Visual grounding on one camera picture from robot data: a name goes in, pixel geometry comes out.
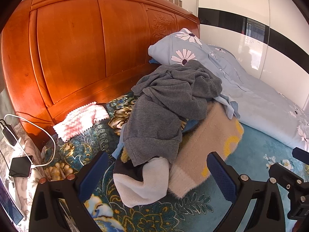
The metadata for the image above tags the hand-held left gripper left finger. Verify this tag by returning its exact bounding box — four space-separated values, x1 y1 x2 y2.
28 151 110 232

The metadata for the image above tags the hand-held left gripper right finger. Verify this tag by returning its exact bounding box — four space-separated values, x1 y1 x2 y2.
206 151 286 232

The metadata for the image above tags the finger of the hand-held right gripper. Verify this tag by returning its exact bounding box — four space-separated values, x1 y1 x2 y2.
292 147 309 160
268 163 306 184

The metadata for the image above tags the grey sweater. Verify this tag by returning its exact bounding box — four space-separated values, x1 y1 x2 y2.
124 60 223 167

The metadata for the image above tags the beige sweater with yellow pattern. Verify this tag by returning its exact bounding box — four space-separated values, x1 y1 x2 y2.
169 101 244 199

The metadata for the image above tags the white fleece garment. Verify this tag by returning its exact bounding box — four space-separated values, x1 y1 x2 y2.
113 157 170 208

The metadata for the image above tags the pink white zigzag towel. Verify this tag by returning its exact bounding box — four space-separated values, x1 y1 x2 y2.
53 101 109 142

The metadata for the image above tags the blue garment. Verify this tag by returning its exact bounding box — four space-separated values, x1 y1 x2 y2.
180 119 202 134

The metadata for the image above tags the light blue floral quilt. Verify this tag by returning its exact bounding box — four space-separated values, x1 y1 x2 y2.
208 45 309 151

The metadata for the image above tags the teal floral blanket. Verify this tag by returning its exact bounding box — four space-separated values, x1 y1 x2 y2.
41 92 309 232

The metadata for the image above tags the light blue shirt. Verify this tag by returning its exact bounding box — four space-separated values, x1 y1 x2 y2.
212 94 241 119

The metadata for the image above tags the black square device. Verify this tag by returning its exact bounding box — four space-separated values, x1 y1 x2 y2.
9 156 33 179

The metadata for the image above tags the floral bedside cloth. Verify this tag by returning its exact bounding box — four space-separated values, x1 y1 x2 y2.
0 122 50 232

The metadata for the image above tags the smartphone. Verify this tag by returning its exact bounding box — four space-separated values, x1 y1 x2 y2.
0 193 25 226

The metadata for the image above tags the black power bank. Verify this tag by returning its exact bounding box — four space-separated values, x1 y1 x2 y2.
0 119 19 146

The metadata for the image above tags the wooden bed headboard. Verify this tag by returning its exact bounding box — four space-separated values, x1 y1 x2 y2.
0 0 201 137

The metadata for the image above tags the light blue floral pillow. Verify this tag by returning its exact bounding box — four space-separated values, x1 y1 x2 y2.
148 28 227 67

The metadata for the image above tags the white cable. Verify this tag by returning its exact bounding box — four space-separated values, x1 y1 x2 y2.
3 113 56 169

